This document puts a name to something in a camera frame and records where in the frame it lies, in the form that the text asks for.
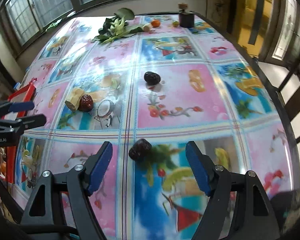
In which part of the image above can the long sugarcane piece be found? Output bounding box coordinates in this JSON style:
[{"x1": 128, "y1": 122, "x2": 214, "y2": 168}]
[{"x1": 65, "y1": 87, "x2": 84, "y2": 112}]

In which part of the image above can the red rimmed white tray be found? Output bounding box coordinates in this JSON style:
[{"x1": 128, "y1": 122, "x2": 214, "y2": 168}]
[{"x1": 5, "y1": 83, "x2": 38, "y2": 188}]

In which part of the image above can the green cloth on sill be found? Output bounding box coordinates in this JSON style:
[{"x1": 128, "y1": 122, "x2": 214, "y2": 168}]
[{"x1": 45, "y1": 19, "x2": 62, "y2": 33}]

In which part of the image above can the fruit print plastic tablecloth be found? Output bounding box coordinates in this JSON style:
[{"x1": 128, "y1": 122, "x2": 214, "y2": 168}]
[{"x1": 12, "y1": 15, "x2": 294, "y2": 239}]

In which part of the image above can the green leafy vegetable bunch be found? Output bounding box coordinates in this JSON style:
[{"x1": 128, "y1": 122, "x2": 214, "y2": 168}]
[{"x1": 90, "y1": 8, "x2": 144, "y2": 44}]

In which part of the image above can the far pale round fruit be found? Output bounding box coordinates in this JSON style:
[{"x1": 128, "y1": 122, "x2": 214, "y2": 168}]
[{"x1": 142, "y1": 23, "x2": 152, "y2": 33}]

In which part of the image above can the far small orange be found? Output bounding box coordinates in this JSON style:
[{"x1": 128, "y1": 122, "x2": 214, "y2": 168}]
[{"x1": 151, "y1": 19, "x2": 160, "y2": 28}]

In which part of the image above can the far small green fruit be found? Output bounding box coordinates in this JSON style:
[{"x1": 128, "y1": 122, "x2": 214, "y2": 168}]
[{"x1": 172, "y1": 21, "x2": 179, "y2": 28}]

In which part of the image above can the dark jar with cork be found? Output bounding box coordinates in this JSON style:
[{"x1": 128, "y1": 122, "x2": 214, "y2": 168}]
[{"x1": 178, "y1": 3, "x2": 194, "y2": 28}]

